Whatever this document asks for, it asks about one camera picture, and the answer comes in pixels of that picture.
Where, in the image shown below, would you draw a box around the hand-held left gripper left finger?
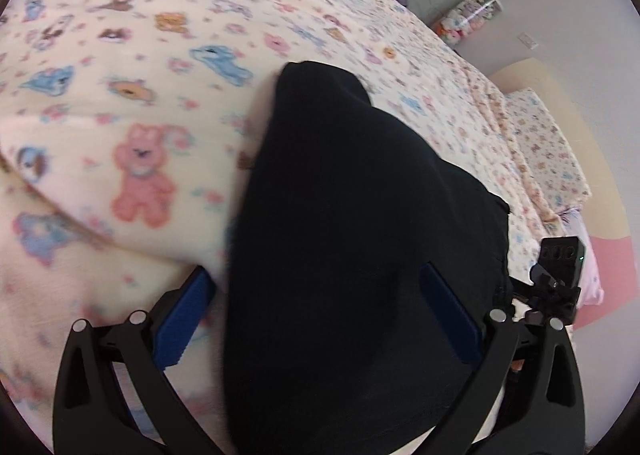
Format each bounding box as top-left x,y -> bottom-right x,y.
52,265 -> 226,455

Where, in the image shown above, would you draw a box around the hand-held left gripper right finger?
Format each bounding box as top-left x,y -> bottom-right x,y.
419,262 -> 587,455

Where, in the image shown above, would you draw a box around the black pants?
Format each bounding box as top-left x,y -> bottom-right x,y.
220,60 -> 516,455

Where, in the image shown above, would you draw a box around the pale pink cloth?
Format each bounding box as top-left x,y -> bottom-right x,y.
559,208 -> 607,307

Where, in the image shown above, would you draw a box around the small print bed sheet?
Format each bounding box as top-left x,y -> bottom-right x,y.
300,0 -> 594,296

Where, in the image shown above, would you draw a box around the animal print fleece blanket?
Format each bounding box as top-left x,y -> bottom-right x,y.
0,0 -> 501,455

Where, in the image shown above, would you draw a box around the clear tub of plush toys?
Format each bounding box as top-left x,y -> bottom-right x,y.
432,0 -> 502,47

